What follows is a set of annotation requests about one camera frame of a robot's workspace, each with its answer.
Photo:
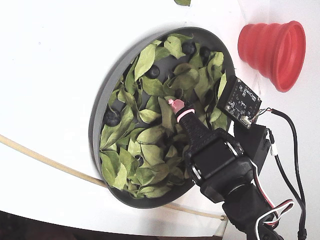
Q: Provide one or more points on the dark blueberry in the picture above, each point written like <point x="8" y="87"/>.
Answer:
<point x="111" y="118"/>
<point x="153" y="72"/>
<point x="188" y="49"/>
<point x="140" y="160"/>
<point x="205" y="53"/>

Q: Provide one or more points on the beige rubber tube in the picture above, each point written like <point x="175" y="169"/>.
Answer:
<point x="75" y="173"/>

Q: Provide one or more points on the pile of green leaves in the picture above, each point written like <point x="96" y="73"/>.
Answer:
<point x="150" y="85"/>

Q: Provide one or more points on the grey round plate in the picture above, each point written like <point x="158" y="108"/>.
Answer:
<point x="113" y="75"/>

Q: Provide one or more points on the black camera circuit board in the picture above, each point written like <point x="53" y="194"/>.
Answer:
<point x="238" y="102"/>

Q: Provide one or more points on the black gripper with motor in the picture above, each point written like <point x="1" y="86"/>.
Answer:
<point x="213" y="153"/>

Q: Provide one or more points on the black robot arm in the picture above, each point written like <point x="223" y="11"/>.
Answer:
<point x="245" y="207"/>

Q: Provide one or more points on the red collapsible silicone cup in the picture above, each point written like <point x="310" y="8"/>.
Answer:
<point x="270" y="53"/>

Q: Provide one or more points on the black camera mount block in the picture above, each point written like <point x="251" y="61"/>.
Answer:
<point x="257" y="145"/>

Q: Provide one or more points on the single green leaf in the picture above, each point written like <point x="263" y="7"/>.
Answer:
<point x="183" y="2"/>

